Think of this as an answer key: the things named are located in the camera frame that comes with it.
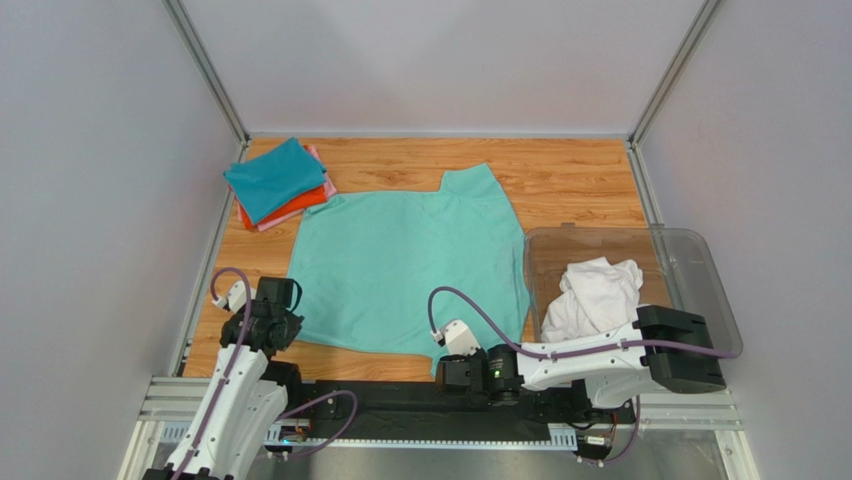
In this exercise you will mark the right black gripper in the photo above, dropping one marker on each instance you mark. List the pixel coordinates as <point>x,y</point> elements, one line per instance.
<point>450,373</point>

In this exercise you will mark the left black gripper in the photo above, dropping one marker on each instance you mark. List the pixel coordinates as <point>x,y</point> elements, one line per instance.
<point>294,327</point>

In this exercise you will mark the mint green t shirt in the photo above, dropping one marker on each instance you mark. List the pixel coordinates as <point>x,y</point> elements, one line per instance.
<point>379,270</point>

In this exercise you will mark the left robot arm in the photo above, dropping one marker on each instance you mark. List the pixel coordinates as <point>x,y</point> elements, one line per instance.
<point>248,389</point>

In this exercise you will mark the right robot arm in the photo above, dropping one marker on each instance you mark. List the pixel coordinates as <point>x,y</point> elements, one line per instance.
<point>664,348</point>

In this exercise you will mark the black base mat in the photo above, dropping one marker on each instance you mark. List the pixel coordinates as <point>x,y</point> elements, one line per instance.
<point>412,411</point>

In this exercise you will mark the folded orange t shirt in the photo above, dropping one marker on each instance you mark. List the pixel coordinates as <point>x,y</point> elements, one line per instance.
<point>293,208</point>

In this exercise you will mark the folded teal t shirt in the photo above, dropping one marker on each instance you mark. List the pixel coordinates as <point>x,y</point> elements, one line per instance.
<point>266,183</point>

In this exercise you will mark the folded pink t shirt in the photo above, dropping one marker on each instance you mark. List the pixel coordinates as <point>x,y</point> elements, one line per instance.
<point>279,185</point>

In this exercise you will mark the white t shirt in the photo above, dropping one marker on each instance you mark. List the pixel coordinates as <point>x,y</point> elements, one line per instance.
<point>596,296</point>

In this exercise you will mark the clear plastic bin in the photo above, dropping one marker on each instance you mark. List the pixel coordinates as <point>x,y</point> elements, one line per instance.
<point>679,272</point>

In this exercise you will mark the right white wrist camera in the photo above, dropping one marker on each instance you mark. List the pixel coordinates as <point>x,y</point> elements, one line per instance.
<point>457,338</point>

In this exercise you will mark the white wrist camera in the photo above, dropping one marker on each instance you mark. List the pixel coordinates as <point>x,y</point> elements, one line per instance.
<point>235,298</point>
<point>457,338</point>

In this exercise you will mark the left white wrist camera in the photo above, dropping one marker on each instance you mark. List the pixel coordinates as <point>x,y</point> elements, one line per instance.
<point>235,298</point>

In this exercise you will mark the aluminium frame rail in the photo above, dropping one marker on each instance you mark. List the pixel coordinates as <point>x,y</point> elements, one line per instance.
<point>657,411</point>

